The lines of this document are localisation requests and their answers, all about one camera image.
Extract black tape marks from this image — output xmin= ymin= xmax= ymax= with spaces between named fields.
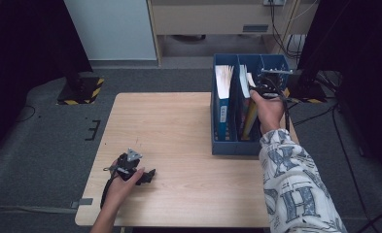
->
xmin=84 ymin=119 xmax=101 ymax=142

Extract striped stand base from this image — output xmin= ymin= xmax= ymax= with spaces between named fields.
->
xmin=285 ymin=82 xmax=329 ymax=105
xmin=55 ymin=72 xmax=105 ymax=106

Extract white panel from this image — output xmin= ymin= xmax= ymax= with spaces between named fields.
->
xmin=63 ymin=0 xmax=157 ymax=61

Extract person's left hand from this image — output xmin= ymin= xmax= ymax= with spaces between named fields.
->
xmin=105 ymin=167 xmax=146 ymax=210

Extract grey tape strip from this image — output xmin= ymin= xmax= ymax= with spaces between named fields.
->
xmin=70 ymin=197 xmax=94 ymax=209

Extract blue book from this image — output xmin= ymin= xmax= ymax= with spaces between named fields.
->
xmin=214 ymin=64 xmax=235 ymax=143

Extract grey floor mat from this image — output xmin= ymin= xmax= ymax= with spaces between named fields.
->
xmin=0 ymin=66 xmax=382 ymax=233

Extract left hand-held gripper cable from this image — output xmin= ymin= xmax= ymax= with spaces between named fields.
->
xmin=100 ymin=166 xmax=116 ymax=210

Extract black curtain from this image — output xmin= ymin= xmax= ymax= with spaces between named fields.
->
xmin=296 ymin=0 xmax=382 ymax=183
xmin=0 ymin=0 xmax=94 ymax=163

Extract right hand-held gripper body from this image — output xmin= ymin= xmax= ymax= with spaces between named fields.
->
xmin=250 ymin=67 xmax=294 ymax=100

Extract yellow book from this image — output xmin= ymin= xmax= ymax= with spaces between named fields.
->
xmin=241 ymin=72 xmax=260 ymax=141

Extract blue file rack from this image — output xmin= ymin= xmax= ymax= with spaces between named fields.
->
xmin=210 ymin=52 xmax=292 ymax=157

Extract teal illustrated book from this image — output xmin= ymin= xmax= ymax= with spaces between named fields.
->
xmin=237 ymin=64 xmax=255 ymax=140

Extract grey vent plate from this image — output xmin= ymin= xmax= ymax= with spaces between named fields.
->
xmin=242 ymin=23 xmax=270 ymax=33

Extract beige cabinet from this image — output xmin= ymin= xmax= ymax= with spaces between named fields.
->
xmin=146 ymin=0 xmax=319 ymax=67

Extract person's right hand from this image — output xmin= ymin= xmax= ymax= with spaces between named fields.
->
xmin=249 ymin=89 xmax=286 ymax=135

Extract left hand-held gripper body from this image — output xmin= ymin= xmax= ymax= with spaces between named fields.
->
xmin=112 ymin=148 xmax=144 ymax=183

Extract black floor cable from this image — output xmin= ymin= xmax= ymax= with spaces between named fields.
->
xmin=14 ymin=104 xmax=37 ymax=124
xmin=292 ymin=96 xmax=374 ymax=233

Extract black cable bundle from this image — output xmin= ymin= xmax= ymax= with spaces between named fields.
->
xmin=268 ymin=0 xmax=307 ymax=61

